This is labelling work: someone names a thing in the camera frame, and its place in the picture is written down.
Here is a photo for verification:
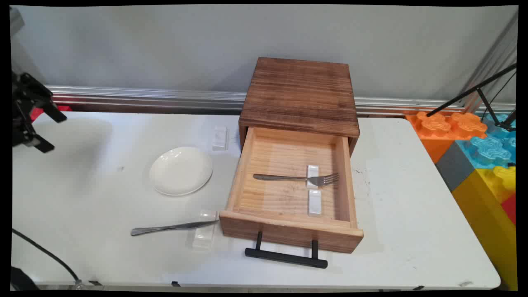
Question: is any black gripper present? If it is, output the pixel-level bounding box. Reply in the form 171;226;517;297
12;72;68;154

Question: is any steel table knife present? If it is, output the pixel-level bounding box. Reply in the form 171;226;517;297
131;220;220;236

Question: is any large red foam block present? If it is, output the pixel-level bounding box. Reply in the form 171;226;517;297
30;105;73;123

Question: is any round white plate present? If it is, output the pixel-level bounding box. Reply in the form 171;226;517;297
149;146;214;196

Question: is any white ceramic cutlery rest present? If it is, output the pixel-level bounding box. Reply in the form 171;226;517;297
308;190;322;217
191;209;218;250
306;165;320;189
212;125;228;151

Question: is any steel fork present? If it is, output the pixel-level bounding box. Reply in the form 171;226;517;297
253;172;340;187

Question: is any dark wooden drawer cabinet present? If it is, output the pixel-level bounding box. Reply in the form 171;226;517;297
238;57;361;157

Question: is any orange foam block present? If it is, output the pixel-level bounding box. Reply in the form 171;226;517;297
405;111;488;164

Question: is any grey foam block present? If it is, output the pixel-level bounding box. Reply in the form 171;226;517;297
435;141;479;193

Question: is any black tripod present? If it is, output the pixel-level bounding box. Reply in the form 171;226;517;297
427;64;517;132

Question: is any blue foam block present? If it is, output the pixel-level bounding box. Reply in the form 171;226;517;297
456;113;517;170

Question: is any small red foam block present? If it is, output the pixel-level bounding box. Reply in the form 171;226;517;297
501;193;517;226

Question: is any aluminium rail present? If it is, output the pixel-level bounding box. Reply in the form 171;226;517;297
45;85;516;117

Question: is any black cable with plug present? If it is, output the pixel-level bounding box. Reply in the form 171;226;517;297
12;228;83;286

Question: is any black drawer handle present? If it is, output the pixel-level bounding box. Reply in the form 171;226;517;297
244;231;328;269

